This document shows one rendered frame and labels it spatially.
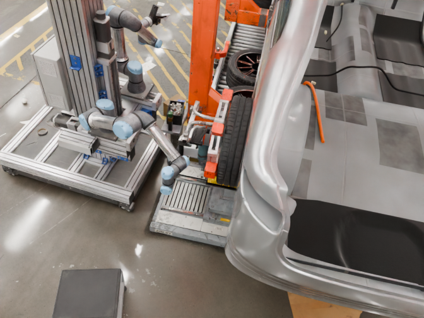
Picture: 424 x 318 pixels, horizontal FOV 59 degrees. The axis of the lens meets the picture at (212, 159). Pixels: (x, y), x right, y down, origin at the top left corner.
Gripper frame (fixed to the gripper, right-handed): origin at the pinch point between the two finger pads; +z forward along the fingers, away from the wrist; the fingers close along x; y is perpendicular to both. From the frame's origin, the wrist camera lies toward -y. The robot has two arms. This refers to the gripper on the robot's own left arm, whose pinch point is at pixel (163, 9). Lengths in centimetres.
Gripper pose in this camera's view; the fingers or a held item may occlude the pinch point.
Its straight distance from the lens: 342.0
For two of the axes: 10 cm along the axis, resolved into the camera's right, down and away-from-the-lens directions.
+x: 8.3, 5.2, -1.9
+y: -2.0, 6.1, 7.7
